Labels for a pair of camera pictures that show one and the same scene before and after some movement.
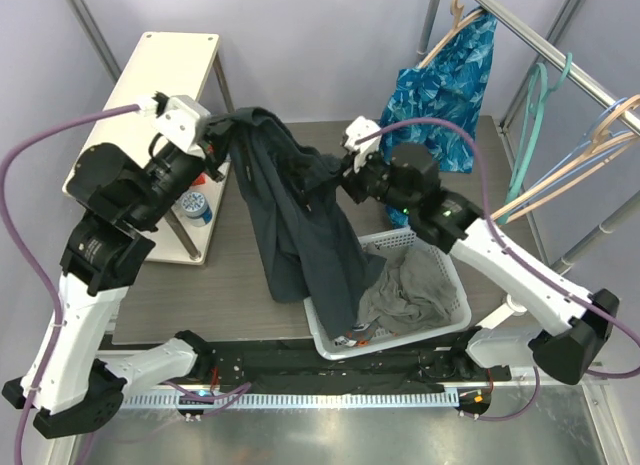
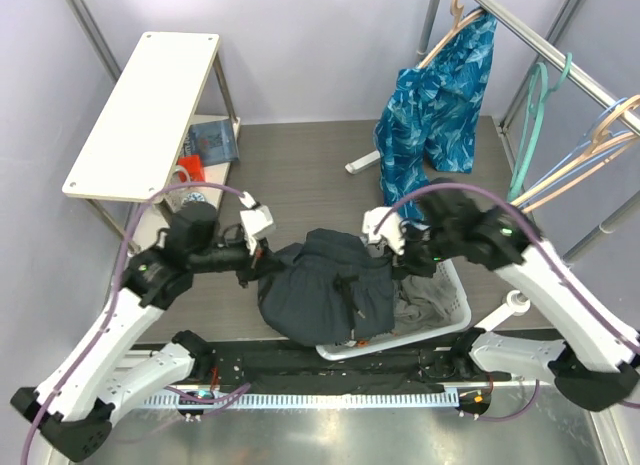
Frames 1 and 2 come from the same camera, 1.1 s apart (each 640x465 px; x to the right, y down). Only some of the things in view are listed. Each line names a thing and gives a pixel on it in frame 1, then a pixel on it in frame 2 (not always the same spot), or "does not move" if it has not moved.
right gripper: [351, 181] → [406, 263]
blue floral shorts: [450, 83] does not move
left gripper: [212, 150] → [259, 265]
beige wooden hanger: [456, 10] does not move
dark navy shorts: [299, 244] → [329, 289]
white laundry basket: [387, 243] does not move
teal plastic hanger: [539, 88] does not move
